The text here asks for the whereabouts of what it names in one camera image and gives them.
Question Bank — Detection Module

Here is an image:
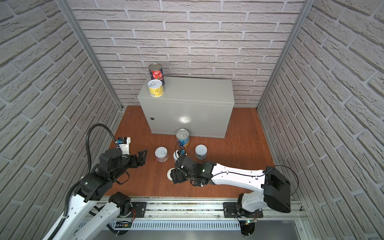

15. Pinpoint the white can far left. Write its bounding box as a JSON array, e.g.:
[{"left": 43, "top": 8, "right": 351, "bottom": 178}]
[{"left": 155, "top": 147, "right": 169, "bottom": 163}]

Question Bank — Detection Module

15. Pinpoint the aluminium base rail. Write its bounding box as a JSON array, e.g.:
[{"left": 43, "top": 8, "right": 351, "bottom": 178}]
[{"left": 58, "top": 196, "right": 308, "bottom": 230}]

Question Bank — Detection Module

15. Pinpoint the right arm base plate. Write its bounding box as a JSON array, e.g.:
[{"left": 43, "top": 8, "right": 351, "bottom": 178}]
[{"left": 223, "top": 202, "right": 264, "bottom": 219}]

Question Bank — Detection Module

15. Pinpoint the yellow labelled can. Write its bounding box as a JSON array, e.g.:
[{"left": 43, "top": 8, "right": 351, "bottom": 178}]
[{"left": 148, "top": 80, "right": 164, "bottom": 98}]

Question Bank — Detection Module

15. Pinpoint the red tomato can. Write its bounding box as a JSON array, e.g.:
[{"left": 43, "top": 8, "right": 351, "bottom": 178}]
[{"left": 149, "top": 63, "right": 165, "bottom": 85}]

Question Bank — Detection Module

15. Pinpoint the white flat-lid can front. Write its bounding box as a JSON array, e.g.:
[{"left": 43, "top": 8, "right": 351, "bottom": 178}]
[{"left": 167, "top": 168, "right": 174, "bottom": 181}]

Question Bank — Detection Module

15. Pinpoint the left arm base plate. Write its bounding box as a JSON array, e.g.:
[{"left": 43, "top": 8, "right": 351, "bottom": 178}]
[{"left": 118, "top": 201, "right": 147, "bottom": 218}]

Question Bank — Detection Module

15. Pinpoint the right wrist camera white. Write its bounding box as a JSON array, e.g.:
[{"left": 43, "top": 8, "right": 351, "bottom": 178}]
[{"left": 177, "top": 149, "right": 186, "bottom": 158}]

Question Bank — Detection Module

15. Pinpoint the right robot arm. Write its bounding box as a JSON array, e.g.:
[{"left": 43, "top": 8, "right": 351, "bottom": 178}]
[{"left": 167, "top": 155, "right": 291, "bottom": 217}]

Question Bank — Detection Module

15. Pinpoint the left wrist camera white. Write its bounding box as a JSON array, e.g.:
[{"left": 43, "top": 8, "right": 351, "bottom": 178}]
[{"left": 116, "top": 137, "right": 131, "bottom": 155}]

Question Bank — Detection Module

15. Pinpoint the aluminium corner post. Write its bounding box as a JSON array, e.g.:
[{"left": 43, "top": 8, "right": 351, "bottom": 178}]
[
  {"left": 57, "top": 0, "right": 124, "bottom": 111},
  {"left": 256, "top": 0, "right": 315, "bottom": 110}
]

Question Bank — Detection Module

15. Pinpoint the grey metal cabinet box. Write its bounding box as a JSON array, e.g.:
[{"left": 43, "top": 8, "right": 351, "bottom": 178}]
[{"left": 138, "top": 76, "right": 235, "bottom": 139}]

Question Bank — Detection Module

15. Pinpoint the right aluminium corner post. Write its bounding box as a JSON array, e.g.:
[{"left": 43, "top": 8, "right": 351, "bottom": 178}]
[{"left": 256, "top": 0, "right": 315, "bottom": 110}]

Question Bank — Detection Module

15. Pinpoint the white can centre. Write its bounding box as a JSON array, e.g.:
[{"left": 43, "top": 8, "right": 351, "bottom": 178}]
[{"left": 173, "top": 150, "right": 179, "bottom": 162}]

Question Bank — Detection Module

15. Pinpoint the blue soup can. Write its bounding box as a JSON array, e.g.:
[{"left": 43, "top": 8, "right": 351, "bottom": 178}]
[{"left": 176, "top": 129, "right": 190, "bottom": 148}]

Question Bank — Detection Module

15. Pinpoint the white can right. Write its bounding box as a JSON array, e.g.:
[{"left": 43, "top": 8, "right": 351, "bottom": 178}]
[{"left": 195, "top": 145, "right": 208, "bottom": 160}]

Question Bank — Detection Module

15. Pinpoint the left aluminium corner post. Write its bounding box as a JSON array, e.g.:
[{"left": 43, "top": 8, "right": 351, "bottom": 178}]
[{"left": 57, "top": 0, "right": 124, "bottom": 111}]

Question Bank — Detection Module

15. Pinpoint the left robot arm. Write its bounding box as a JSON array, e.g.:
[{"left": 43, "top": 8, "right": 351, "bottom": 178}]
[{"left": 44, "top": 148, "right": 148, "bottom": 240}]

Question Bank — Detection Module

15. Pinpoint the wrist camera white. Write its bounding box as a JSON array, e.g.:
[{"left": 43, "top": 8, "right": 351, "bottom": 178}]
[
  {"left": 116, "top": 137, "right": 131, "bottom": 155},
  {"left": 177, "top": 149, "right": 186, "bottom": 158}
]

